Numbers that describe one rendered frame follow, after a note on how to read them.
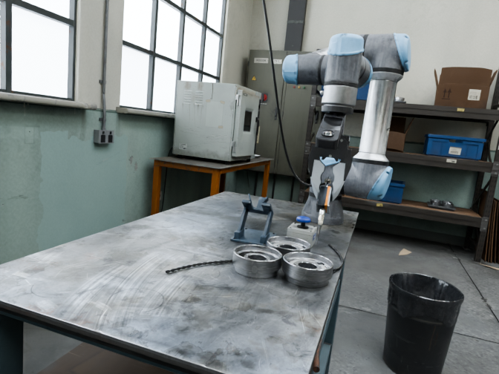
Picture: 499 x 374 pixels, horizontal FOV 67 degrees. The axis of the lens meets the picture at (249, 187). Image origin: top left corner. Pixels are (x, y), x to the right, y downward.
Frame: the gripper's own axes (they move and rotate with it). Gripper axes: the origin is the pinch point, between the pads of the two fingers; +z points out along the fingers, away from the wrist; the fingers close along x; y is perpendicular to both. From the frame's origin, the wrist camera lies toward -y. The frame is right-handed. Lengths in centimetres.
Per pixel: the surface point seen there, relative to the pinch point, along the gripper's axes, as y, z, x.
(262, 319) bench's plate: -31.1, 16.7, 5.2
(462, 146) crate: 338, -15, -107
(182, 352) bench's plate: -44.6, 16.6, 12.8
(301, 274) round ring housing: -15.5, 13.9, 1.4
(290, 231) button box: 11.7, 13.0, 8.5
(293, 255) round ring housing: -6.9, 13.3, 4.6
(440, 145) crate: 339, -14, -86
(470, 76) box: 335, -83, -101
